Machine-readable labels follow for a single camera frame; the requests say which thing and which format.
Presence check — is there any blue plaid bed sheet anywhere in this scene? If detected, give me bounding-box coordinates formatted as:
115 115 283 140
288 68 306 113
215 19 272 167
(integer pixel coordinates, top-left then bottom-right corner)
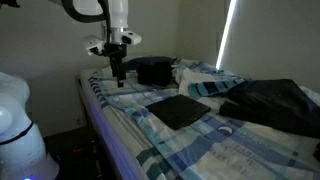
88 59 320 180

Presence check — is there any large black garment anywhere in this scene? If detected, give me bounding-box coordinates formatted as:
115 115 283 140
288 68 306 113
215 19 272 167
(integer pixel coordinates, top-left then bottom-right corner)
218 78 320 139

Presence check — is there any teal striped cloth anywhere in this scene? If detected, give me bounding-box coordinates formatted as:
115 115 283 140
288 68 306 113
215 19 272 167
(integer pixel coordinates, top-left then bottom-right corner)
188 77 251 100

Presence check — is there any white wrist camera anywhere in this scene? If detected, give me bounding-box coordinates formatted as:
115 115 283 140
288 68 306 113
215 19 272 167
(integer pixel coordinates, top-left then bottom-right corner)
83 34 106 56

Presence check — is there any black bag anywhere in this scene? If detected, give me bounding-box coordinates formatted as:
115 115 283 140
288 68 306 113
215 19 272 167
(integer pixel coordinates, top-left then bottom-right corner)
136 60 174 88

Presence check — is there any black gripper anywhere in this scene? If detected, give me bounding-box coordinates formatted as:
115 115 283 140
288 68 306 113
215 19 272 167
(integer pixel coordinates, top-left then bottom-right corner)
100 42 129 89

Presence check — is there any white cloth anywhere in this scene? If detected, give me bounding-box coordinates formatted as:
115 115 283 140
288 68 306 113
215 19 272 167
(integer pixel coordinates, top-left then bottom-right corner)
178 68 234 111

